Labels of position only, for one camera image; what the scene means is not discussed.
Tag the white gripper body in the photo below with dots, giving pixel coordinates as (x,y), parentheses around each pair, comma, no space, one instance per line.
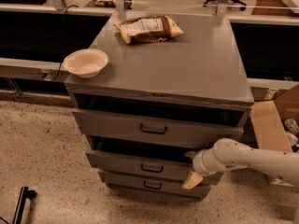
(198,163)

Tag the grey drawer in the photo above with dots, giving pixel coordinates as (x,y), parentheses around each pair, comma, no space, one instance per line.
(150,184)
(167,132)
(138,159)

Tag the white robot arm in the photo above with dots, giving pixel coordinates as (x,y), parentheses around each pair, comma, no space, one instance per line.
(228,154)

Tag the grey bottom drawer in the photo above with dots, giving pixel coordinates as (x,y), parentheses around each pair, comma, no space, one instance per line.
(150,184)

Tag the grey top drawer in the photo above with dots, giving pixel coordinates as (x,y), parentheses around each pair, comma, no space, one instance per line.
(167,132)

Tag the grey drawer cabinet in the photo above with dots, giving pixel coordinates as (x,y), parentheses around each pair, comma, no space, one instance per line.
(196,77)

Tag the cardboard box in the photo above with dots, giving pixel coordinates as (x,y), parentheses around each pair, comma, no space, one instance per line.
(268,118)

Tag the brown chip bag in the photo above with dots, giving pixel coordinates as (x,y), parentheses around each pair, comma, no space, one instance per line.
(149,29)

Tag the white bowl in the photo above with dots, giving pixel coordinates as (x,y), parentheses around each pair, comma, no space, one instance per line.
(85,63)

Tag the black bar on floor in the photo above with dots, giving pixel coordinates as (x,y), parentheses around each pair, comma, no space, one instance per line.
(25,194)

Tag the wooden cabinet background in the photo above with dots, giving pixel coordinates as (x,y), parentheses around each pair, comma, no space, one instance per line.
(272,8)

